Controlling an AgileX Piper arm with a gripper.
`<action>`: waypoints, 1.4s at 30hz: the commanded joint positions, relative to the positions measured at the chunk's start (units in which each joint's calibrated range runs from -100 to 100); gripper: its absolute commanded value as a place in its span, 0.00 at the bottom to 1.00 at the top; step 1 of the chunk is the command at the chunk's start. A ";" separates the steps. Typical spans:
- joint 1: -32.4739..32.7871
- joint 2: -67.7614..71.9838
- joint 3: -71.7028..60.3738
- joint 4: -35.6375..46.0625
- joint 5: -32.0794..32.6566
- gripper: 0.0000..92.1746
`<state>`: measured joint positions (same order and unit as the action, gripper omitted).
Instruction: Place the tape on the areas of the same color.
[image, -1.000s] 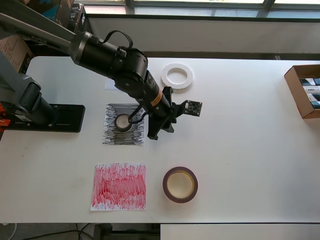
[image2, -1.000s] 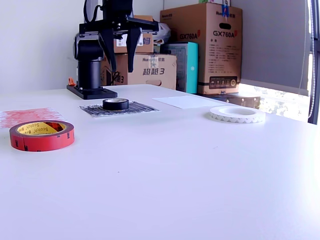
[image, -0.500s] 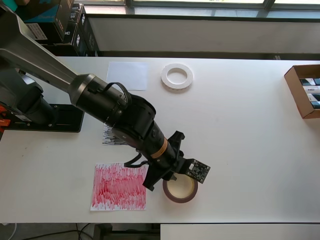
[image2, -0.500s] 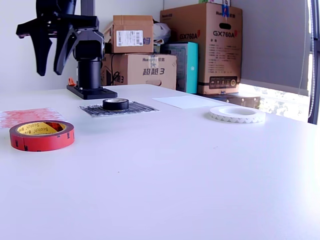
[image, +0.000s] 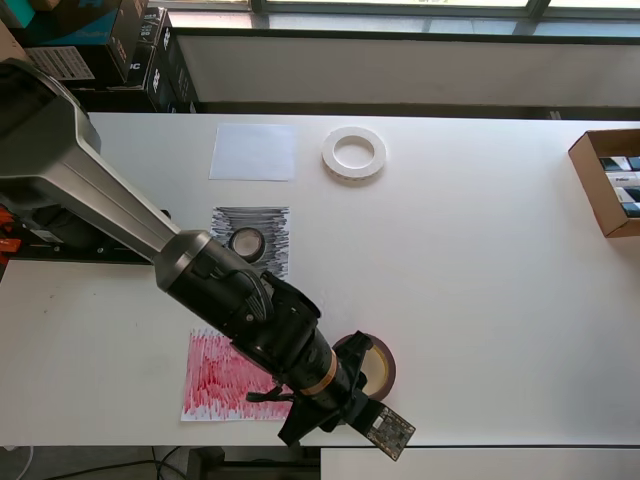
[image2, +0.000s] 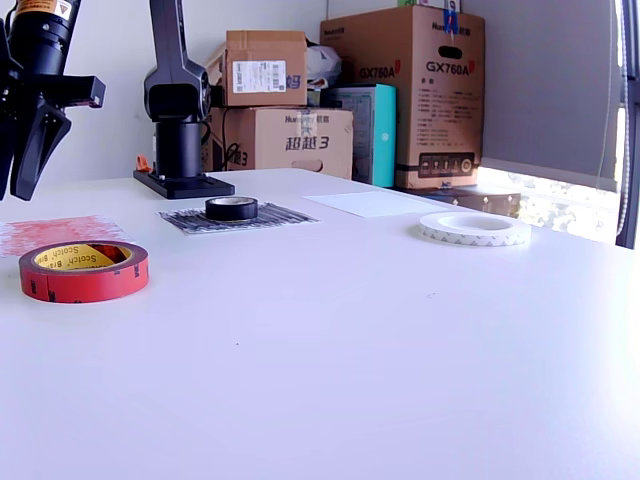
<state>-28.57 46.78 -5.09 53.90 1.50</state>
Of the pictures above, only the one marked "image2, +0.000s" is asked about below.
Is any white plastic bag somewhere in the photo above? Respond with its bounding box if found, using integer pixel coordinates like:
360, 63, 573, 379
305, 43, 343, 92

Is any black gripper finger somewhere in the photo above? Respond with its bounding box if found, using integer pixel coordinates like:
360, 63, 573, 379
0, 117, 16, 201
9, 96, 73, 202

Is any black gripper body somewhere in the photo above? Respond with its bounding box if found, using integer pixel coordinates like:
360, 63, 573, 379
0, 63, 107, 127

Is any tall cardboard box GX760A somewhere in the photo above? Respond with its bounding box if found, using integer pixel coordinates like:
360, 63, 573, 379
319, 4, 486, 190

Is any black scribbled paper sheet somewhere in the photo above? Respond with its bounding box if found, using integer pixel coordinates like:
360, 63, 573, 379
157, 200, 321, 236

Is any white bead chain cord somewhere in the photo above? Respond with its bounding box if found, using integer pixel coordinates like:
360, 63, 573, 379
615, 0, 632, 239

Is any grey roller blind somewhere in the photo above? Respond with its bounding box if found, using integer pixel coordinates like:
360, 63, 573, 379
462, 0, 621, 194

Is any white tape roll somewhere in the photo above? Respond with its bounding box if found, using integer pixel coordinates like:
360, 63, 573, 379
417, 211, 533, 249

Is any red scribbled paper sheet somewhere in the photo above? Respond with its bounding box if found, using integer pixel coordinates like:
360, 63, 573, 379
0, 213, 132, 260

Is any red tape roll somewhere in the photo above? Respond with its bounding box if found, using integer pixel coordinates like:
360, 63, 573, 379
18, 240, 150, 305

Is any black tape roll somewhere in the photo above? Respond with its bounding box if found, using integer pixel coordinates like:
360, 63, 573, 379
204, 196, 260, 223

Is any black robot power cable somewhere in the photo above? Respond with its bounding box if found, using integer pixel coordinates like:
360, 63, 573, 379
219, 107, 242, 171

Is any teal product box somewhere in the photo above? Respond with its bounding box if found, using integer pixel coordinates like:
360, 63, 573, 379
319, 83, 398, 189

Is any plain white paper sheet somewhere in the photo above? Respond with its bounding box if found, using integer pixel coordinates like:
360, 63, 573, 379
303, 190, 454, 220

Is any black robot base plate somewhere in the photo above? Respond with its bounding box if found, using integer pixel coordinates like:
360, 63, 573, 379
132, 168, 236, 200

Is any cardboard box with blue print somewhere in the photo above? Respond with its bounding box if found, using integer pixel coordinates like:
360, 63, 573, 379
199, 106, 355, 180

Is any small labelled cardboard box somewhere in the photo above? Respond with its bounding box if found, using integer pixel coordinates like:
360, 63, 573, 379
202, 30, 309, 108

